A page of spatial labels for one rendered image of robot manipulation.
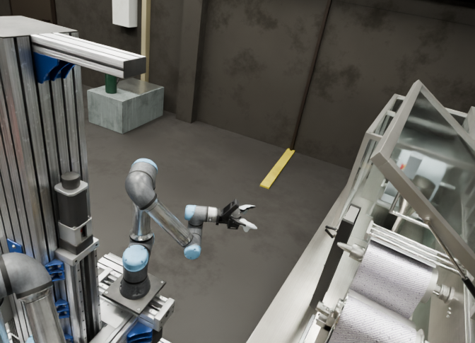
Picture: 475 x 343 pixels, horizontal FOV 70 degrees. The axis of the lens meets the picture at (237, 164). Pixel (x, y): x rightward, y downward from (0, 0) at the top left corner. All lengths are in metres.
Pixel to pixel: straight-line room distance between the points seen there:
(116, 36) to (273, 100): 2.95
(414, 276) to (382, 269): 0.11
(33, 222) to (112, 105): 3.97
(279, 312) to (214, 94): 4.35
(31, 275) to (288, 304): 1.15
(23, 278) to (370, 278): 1.20
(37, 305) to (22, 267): 0.12
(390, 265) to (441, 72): 3.77
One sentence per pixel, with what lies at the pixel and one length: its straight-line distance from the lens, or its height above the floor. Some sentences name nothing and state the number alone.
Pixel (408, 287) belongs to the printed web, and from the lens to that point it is 1.49.
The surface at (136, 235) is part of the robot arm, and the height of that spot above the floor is 1.07.
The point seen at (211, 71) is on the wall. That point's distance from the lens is 5.59.
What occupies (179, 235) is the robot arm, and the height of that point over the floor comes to 1.21.
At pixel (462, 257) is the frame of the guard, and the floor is 1.78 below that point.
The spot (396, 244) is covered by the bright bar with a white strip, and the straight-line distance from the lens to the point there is 1.47.
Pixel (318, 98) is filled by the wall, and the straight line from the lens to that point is 5.10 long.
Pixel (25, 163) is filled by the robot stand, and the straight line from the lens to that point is 1.23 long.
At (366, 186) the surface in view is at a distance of 2.19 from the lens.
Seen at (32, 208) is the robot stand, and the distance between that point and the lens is 1.32.
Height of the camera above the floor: 2.25
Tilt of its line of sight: 29 degrees down
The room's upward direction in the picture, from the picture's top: 10 degrees clockwise
